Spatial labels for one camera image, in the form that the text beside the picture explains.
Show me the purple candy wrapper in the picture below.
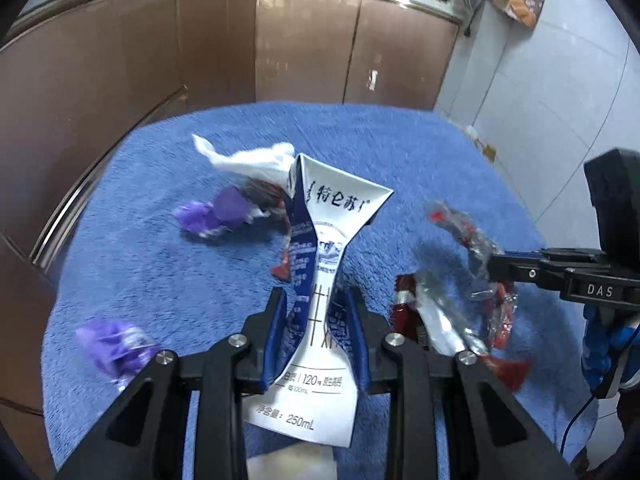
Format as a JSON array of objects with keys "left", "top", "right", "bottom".
[
  {"left": 172, "top": 185, "right": 256, "bottom": 238},
  {"left": 75, "top": 317, "right": 161, "bottom": 391}
]

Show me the white and blue milk carton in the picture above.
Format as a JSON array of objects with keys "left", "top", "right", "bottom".
[{"left": 247, "top": 152, "right": 393, "bottom": 448}]

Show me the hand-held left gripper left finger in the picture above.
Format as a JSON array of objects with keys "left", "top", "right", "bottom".
[{"left": 57, "top": 287, "right": 288, "bottom": 480}]

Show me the person's right hand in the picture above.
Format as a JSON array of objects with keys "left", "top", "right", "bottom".
[{"left": 582, "top": 305, "right": 640, "bottom": 401}]

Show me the red strip wrapper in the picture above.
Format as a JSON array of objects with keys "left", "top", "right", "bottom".
[{"left": 242, "top": 182, "right": 296, "bottom": 281}]

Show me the brown kitchen base cabinet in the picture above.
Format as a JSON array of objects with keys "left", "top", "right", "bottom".
[{"left": 0, "top": 0, "right": 463, "bottom": 480}]

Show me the white tissue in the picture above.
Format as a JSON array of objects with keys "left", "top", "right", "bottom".
[{"left": 192, "top": 133, "right": 296, "bottom": 186}]

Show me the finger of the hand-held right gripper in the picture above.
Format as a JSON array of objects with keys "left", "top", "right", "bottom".
[
  {"left": 487, "top": 254, "right": 571, "bottom": 291},
  {"left": 540, "top": 247, "right": 613, "bottom": 268}
]

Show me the clear plastic wrapper red print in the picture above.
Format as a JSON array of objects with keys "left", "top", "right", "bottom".
[{"left": 425, "top": 200, "right": 518, "bottom": 351}]

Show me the red and silver foil wrapper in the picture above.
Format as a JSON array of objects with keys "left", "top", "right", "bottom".
[{"left": 392, "top": 272, "right": 531, "bottom": 406}]

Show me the blue terry towel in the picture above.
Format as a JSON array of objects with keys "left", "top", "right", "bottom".
[{"left": 42, "top": 102, "right": 598, "bottom": 471}]

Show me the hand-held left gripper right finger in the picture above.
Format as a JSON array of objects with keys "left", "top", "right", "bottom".
[{"left": 345, "top": 287, "right": 583, "bottom": 480}]

